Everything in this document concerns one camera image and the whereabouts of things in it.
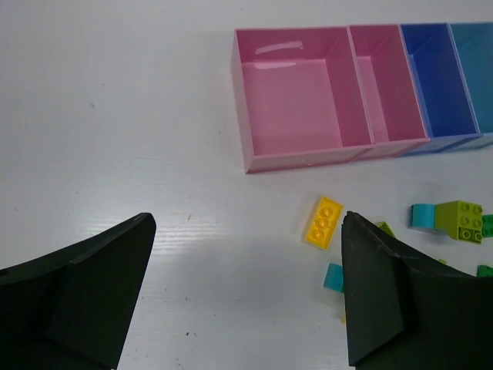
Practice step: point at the lime square lego brick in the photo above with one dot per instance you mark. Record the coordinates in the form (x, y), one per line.
(460, 220)

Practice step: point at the turquoise arch lego brick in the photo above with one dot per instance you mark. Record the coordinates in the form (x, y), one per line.
(422, 218)

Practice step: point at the narrow pink container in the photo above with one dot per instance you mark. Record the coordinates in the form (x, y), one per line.
(394, 114)

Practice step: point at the dark green square lego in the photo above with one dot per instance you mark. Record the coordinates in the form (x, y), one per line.
(484, 271)

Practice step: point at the large pink container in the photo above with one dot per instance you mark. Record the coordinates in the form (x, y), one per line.
(299, 98)

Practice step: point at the blue purple container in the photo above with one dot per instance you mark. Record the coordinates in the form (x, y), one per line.
(445, 104)

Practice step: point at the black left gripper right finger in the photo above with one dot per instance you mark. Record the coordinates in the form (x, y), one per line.
(406, 310)

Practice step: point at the light blue container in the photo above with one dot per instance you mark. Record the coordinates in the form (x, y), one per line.
(474, 45)

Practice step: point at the yellow curved lego brick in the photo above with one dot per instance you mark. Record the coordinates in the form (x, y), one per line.
(322, 222)

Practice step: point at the dark green lego plate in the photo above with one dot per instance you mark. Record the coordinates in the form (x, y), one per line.
(487, 226)

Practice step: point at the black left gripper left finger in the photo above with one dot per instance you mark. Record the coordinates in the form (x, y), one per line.
(72, 308)

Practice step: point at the lime printed lego brick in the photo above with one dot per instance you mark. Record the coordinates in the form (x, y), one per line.
(385, 227)

